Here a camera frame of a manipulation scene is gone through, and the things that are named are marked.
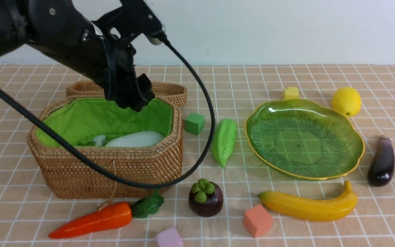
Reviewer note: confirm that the orange foam cube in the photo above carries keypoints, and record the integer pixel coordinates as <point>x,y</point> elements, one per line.
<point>258,221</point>

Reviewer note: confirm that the yellow lemon toy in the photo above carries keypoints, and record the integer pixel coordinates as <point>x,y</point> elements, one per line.
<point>346,101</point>

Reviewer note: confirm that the green glass leaf plate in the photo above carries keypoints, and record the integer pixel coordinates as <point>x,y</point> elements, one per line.
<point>304,140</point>

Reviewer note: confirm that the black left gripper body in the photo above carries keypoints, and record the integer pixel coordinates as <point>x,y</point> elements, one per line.
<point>120,84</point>

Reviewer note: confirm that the green foam cube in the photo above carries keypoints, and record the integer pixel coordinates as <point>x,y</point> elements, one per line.
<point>194,123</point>

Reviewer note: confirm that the orange carrot toy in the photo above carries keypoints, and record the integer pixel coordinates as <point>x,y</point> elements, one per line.
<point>110,217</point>

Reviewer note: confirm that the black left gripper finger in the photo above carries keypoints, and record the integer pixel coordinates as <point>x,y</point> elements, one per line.
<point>140,90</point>

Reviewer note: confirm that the yellow banana toy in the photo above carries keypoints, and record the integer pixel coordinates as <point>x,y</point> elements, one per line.
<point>309,209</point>

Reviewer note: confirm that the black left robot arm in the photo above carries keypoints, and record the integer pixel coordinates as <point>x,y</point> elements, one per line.
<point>100,50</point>

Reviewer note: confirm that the purple eggplant toy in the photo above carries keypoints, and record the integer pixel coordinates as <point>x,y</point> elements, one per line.
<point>382,167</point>

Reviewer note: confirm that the white radish toy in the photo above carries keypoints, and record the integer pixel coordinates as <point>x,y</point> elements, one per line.
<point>139,139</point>

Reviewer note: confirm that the yellow foam cube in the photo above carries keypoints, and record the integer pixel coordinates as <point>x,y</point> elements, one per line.
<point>290,93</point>

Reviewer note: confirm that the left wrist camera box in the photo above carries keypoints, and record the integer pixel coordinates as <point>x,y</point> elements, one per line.
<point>131,19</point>

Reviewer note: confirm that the green bitter gourd toy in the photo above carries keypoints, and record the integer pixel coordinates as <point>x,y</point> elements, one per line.
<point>224,141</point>

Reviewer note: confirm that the woven rattan basket green lining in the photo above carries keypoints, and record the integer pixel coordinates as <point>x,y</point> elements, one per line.
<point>79,120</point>

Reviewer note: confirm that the beige checkered tablecloth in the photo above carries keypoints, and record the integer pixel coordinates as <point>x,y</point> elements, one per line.
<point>29,210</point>

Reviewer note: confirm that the dark purple mangosteen toy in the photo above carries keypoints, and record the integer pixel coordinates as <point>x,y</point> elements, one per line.
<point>206,198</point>

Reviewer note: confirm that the pink foam cube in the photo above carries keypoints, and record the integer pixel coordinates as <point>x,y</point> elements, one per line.
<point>169,238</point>

